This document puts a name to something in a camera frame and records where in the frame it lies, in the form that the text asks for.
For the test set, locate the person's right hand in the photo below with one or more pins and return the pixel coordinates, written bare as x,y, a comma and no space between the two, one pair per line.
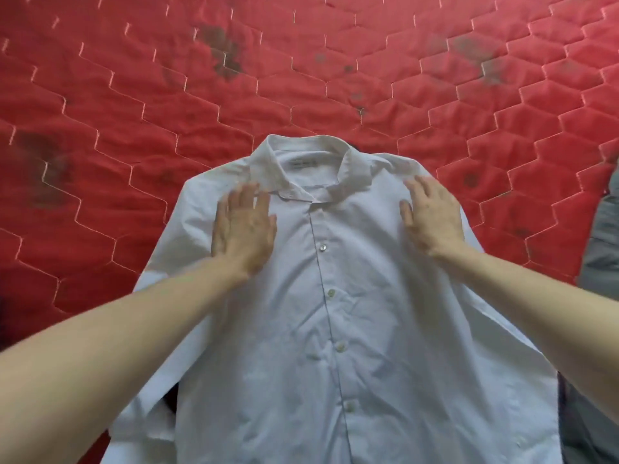
435,222

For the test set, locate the person's left middle finger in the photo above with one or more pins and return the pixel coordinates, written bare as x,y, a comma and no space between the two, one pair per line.
250,200

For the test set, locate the person's right thumb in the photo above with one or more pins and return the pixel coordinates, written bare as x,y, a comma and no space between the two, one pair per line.
405,215

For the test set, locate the red quilted bed cover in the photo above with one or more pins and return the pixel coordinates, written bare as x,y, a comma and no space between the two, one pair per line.
290,67

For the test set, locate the person's left hand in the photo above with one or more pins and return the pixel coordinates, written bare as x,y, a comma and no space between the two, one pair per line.
242,236

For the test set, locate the white button-up shirt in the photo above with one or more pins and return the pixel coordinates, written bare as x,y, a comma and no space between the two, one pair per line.
338,309

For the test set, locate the person's left little finger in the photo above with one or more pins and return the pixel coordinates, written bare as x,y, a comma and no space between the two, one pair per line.
222,210

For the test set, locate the person's left forearm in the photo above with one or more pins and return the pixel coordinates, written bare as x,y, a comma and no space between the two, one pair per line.
111,347

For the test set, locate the person's left thumb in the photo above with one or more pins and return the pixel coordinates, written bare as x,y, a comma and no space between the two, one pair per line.
272,229

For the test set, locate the person's right forearm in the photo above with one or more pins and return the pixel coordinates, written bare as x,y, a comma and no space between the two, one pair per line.
541,309

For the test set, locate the grey garment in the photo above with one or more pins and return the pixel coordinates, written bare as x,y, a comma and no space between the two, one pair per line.
602,256

